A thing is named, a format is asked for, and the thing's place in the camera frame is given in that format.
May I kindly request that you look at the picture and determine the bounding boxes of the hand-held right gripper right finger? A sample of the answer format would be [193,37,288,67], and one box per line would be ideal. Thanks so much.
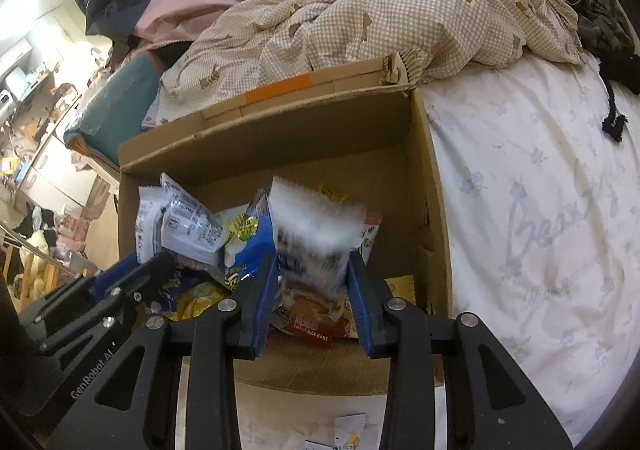
[347,250,573,450]

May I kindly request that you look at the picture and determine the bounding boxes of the wooden chair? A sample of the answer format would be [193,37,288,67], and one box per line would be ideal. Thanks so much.
[0,223,86,303]

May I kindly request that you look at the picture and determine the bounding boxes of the beige checked blanket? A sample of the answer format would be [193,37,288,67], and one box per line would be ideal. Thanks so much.
[141,0,591,131]

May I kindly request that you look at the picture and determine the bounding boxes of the white red blue snack packet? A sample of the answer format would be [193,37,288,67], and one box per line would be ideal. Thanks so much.
[269,175,368,350]

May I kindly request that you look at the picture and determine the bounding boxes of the yellow snack packet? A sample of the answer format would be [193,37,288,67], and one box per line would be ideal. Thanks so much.
[384,274,417,315]

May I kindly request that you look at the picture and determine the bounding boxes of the pink cloth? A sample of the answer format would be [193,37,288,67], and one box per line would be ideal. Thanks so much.
[131,0,246,54]

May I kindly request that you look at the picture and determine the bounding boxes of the black tassel cord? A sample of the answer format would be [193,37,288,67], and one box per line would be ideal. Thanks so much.
[600,75,629,145]

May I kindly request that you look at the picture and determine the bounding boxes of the dark green cloth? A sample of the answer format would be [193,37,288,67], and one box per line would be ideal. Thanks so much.
[522,0,640,96]

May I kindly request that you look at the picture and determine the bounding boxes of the white clear-wrapped snack packet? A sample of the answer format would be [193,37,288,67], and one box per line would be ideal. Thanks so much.
[136,171,227,265]

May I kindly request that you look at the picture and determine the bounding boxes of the cardboard box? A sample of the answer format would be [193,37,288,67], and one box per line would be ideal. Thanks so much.
[116,50,453,396]

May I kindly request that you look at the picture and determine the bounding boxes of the white floral bed sheet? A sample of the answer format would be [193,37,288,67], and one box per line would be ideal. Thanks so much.
[235,50,640,450]

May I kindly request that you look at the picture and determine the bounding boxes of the white cabinet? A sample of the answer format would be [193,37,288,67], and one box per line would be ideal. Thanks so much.
[12,95,113,213]

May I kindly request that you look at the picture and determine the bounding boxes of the teal cushion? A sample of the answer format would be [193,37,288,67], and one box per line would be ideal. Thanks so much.
[64,52,168,176]

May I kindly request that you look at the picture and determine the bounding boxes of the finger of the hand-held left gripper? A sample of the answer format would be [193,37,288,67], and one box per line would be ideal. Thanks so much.
[112,279,174,319]
[92,251,177,299]

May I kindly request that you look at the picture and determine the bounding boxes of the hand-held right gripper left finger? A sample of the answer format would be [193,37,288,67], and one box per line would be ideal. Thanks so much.
[45,251,280,450]

